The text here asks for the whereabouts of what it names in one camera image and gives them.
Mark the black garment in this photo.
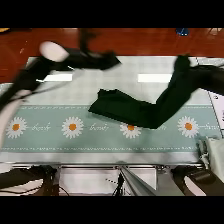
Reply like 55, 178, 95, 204
87, 54, 202, 130

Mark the pale garment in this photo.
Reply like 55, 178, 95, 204
196, 135, 224, 172

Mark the black cable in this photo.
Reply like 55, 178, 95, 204
112, 172, 126, 197

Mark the silver frame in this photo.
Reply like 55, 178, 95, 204
0, 161, 208, 197

